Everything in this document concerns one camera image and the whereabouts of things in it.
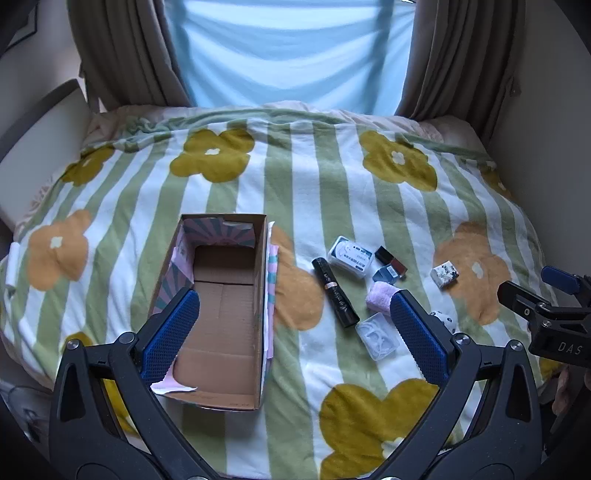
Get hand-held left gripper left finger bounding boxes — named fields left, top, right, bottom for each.
left=48, top=287, right=218, bottom=480

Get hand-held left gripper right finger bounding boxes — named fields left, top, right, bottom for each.
left=369, top=289, right=550, bottom=480

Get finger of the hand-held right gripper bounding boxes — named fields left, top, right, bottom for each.
left=541, top=266, right=591, bottom=298
left=497, top=280, right=561, bottom=330

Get cardboard box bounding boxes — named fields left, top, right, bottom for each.
left=147, top=213, right=279, bottom=411

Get black garbage bag roll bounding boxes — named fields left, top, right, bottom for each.
left=311, top=257, right=361, bottom=329

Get white and black round item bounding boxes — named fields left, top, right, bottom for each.
left=429, top=310, right=458, bottom=334

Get clear plastic box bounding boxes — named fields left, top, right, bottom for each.
left=355, top=312, right=405, bottom=361

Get pink rolled towel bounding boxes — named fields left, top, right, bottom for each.
left=365, top=282, right=400, bottom=317

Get small white patterned box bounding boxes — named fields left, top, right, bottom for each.
left=430, top=260, right=461, bottom=289

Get red bottle with black cap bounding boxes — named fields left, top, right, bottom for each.
left=375, top=246, right=409, bottom=278

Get white packet with blue label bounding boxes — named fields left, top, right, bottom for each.
left=327, top=235, right=376, bottom=280

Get striped flower blanket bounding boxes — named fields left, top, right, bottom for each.
left=0, top=105, right=561, bottom=480

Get brown curtain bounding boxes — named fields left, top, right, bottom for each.
left=67, top=0, right=193, bottom=114
left=396, top=0, right=528, bottom=136

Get light blue sheer curtain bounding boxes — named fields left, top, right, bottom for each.
left=164, top=0, right=419, bottom=117

